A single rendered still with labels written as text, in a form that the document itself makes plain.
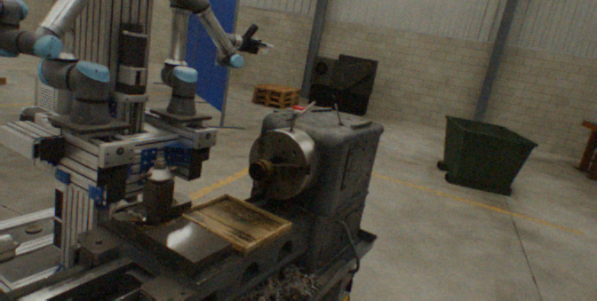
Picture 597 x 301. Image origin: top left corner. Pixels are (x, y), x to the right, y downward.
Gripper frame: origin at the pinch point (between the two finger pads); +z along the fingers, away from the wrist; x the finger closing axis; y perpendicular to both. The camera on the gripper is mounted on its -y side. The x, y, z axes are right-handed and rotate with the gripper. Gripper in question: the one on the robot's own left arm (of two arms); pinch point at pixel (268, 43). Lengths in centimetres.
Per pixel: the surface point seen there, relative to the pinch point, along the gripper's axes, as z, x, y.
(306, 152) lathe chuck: -30, 90, 29
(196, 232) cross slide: -84, 106, 47
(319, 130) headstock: -17, 80, 23
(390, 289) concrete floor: 94, 86, 148
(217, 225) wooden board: -67, 91, 58
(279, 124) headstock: -26, 61, 28
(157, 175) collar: -95, 94, 32
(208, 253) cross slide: -86, 119, 45
